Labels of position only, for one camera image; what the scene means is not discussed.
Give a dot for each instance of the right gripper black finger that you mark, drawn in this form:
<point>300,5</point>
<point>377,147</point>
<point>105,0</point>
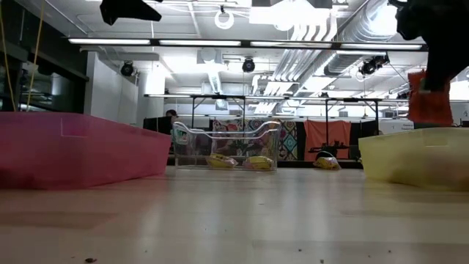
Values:
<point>439,77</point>

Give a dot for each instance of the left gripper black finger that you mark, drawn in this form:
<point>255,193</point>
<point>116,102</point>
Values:
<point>128,11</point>

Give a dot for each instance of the orange Reese's candy pack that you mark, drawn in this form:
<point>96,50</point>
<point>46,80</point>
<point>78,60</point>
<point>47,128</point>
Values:
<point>428,106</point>

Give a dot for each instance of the yellow Sour Patch candy pack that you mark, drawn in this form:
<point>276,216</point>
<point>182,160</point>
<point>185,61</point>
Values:
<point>259,163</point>
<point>327,163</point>
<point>221,161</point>

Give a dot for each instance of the black ceiling spotlight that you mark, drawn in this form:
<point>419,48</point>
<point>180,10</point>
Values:
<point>127,69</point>
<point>248,65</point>

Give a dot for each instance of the black spotlight cluster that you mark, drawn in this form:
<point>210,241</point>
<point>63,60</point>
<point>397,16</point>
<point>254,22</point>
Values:
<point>373,64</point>

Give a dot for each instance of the long ceiling light bar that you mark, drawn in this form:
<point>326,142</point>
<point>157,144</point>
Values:
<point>198,43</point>

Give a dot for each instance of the yellow plastic bin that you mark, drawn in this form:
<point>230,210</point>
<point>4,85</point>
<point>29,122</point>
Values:
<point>414,157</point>

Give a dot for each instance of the person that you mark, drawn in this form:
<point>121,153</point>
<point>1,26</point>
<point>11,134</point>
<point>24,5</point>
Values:
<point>171,114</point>

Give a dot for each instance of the black monitor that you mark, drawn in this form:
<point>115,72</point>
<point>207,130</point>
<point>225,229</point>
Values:
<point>157,125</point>

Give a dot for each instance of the orange hanging cloth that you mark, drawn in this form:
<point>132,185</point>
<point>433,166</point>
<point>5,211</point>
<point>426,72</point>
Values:
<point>328,133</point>

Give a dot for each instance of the black low cart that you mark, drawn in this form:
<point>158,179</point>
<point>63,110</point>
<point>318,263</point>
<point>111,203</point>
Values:
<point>329,148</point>

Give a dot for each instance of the white ceiling pipes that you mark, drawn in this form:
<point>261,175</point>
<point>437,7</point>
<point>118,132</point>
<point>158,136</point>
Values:
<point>308,47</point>

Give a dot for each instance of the pink plastic bin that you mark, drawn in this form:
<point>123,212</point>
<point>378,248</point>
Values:
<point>73,154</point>

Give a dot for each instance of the colourful patterned quilt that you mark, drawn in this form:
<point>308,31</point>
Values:
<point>289,141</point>

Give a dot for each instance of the clear plastic bin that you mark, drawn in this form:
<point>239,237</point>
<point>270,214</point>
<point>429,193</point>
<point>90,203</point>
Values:
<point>227,146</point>

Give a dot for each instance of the grey ventilation duct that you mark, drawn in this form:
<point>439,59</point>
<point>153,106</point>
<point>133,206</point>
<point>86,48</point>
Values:
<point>351,40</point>

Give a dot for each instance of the black frame stand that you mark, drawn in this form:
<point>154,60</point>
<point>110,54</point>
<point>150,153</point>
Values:
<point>327,117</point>
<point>193,110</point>

